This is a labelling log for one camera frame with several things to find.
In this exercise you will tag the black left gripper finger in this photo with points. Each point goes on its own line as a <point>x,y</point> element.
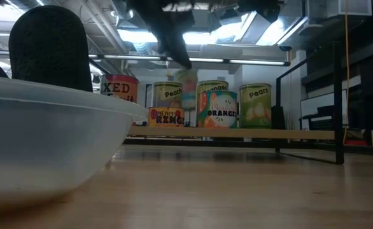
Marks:
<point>177,47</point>

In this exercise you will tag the peaches can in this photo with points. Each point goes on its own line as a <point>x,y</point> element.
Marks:
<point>167,93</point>

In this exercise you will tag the green oranges can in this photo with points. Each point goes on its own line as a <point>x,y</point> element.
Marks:
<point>212,85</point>

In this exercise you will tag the red orange mixed fruit can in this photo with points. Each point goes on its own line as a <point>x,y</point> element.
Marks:
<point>119,87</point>

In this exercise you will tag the yellow pineapple rings can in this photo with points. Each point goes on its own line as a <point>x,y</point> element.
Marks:
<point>165,118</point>

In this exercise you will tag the teal mandarin oranges can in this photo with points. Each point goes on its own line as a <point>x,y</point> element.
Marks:
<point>218,111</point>

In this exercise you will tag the green pears can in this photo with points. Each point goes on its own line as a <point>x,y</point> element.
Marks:
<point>256,108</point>

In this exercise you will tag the wooden shelf board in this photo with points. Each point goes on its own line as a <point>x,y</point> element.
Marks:
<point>285,133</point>

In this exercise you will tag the long fluorescent light bar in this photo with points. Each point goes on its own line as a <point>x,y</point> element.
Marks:
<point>237,60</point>

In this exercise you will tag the black background crate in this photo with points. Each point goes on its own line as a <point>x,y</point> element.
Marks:
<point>278,119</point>

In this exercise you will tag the black textured rounded block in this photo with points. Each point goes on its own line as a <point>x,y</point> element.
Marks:
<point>49,47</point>

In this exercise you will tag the black mesh basket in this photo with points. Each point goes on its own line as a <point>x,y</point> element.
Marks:
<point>321,124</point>

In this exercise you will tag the white translucent plastic bowl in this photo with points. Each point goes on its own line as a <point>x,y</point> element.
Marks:
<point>46,140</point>

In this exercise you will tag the flat red object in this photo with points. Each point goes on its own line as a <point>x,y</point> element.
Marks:
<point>356,142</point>

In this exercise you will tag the dark ceiling security camera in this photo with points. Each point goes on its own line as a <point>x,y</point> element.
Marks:
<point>285,48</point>

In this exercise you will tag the grey square wall vent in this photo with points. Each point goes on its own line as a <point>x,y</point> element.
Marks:
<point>221,78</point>

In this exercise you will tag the black metal shelf frame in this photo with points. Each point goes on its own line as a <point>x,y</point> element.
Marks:
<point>339,111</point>

